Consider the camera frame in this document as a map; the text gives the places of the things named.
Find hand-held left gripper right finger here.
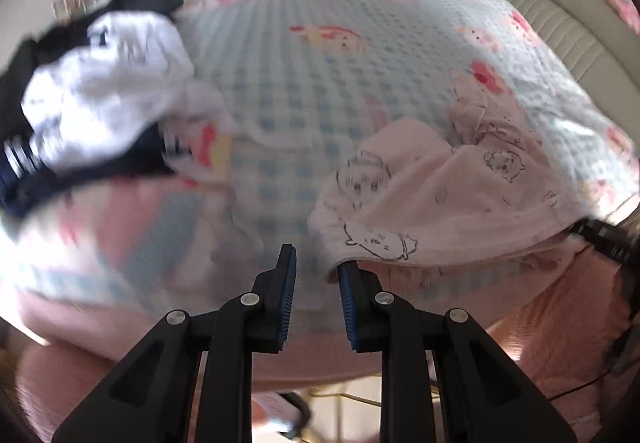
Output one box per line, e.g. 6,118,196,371
337,262,578,443

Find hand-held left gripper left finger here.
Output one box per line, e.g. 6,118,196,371
52,244,298,443

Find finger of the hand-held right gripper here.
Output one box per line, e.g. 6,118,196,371
565,218,633,264

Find pink cartoon print pants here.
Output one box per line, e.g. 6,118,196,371
307,96,596,274

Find person's pink fuzzy robe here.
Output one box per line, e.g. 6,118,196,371
500,248,636,429

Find person's slipper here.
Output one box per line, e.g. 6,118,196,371
255,393,311,439

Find pink and white plush toy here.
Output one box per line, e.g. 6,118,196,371
590,0,640,31

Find grey padded headboard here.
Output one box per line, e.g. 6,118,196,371
447,0,640,89

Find navy striped garment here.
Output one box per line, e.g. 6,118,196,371
0,123,176,219

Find checkered cartoon print blanket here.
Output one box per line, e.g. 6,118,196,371
0,0,636,384

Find white garment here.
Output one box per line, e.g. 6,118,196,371
20,10,236,174

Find black garment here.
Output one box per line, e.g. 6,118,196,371
0,0,186,139

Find gold wire basket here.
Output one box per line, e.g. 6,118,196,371
310,383,386,443

